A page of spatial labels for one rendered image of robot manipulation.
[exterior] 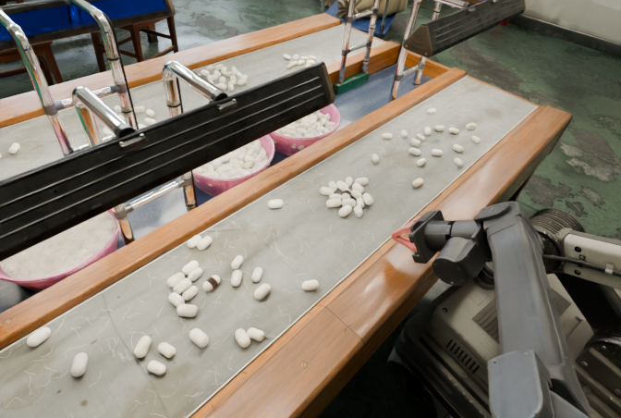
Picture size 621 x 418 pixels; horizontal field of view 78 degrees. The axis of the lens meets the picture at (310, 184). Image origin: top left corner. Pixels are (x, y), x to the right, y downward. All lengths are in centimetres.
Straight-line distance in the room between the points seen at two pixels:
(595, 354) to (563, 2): 448
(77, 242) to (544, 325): 86
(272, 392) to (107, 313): 34
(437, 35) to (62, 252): 99
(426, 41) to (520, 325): 74
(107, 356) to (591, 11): 511
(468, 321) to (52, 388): 96
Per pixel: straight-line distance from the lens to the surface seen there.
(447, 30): 112
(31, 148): 128
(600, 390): 123
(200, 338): 74
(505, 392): 37
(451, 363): 125
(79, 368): 78
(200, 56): 160
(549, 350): 43
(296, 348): 73
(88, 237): 98
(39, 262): 97
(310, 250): 87
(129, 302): 84
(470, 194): 109
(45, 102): 96
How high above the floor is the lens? 142
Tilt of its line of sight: 42 degrees down
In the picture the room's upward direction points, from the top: 7 degrees clockwise
